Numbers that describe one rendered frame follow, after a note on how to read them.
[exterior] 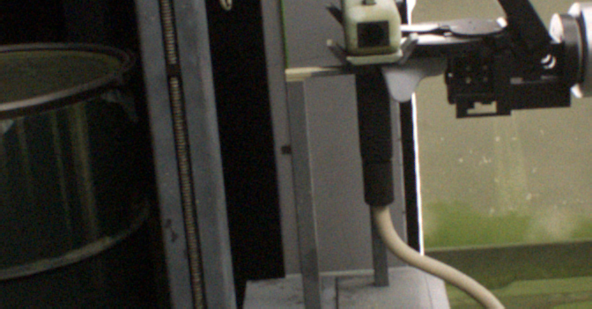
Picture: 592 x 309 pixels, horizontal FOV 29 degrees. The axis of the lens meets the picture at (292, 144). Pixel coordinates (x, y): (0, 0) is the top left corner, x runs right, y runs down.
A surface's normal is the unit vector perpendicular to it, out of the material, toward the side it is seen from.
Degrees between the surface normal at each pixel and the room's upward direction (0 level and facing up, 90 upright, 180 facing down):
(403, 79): 91
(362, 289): 0
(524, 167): 57
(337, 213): 90
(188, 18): 90
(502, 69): 91
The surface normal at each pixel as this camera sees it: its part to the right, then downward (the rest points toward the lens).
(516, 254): -0.02, 0.29
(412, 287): -0.08, -0.96
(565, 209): -0.06, -0.29
